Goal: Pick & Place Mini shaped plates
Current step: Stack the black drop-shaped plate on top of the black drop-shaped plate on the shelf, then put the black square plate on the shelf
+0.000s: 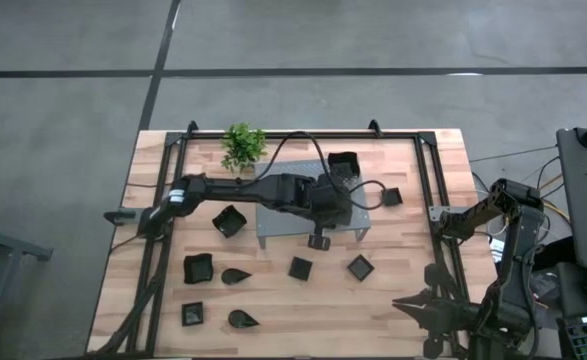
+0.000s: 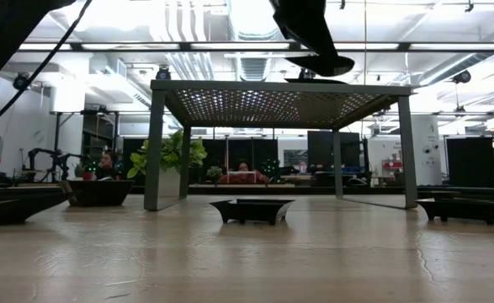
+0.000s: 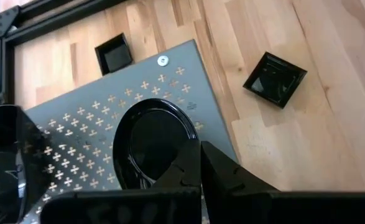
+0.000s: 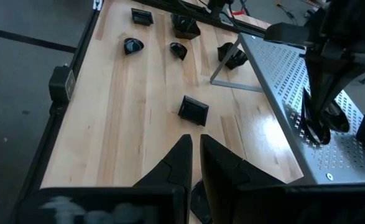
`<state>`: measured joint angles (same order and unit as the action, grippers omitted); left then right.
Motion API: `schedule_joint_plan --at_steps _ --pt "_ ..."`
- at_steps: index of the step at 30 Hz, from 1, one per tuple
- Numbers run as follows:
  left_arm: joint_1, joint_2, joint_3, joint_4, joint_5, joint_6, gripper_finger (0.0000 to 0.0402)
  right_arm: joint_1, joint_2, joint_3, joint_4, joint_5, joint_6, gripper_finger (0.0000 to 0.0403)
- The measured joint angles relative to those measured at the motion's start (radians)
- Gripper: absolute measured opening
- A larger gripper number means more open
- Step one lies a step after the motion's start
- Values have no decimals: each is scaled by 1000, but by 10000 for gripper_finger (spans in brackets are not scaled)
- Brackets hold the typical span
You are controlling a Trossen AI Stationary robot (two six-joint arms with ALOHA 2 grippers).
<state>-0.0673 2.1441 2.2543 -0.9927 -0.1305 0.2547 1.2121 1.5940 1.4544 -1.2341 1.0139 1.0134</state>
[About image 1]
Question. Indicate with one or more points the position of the green potted plant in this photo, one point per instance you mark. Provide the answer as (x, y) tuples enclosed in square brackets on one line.
[(243, 147)]

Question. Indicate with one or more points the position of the small black square plate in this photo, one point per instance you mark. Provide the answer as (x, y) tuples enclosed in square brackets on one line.
[(300, 268), (361, 267), (392, 197), (193, 314)]

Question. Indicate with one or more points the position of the black wavy square plate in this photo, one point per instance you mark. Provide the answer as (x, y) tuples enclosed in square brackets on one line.
[(198, 270), (229, 221), (345, 162)]

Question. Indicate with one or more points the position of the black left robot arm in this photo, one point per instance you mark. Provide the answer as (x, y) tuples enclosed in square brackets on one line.
[(233, 189)]

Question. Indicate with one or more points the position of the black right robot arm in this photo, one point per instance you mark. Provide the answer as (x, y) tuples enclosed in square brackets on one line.
[(515, 280)]

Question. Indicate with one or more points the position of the white paper sheet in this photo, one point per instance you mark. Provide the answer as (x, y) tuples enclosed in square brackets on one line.
[(495, 247)]

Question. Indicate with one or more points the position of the black aluminium table frame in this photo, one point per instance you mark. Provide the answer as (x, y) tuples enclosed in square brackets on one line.
[(203, 135)]

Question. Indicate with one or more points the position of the grey perforated metal shelf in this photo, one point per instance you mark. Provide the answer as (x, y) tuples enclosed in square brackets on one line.
[(283, 225)]

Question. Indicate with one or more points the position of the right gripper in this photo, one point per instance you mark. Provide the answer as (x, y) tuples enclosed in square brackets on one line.
[(448, 315)]

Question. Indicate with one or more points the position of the black teardrop plate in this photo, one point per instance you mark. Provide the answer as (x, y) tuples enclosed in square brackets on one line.
[(240, 319), (233, 276)]

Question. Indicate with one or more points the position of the grey metal table frame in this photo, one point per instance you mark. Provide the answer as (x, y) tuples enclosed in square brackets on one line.
[(3, 245)]

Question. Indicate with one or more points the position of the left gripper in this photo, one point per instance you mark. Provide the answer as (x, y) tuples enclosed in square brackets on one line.
[(330, 205)]

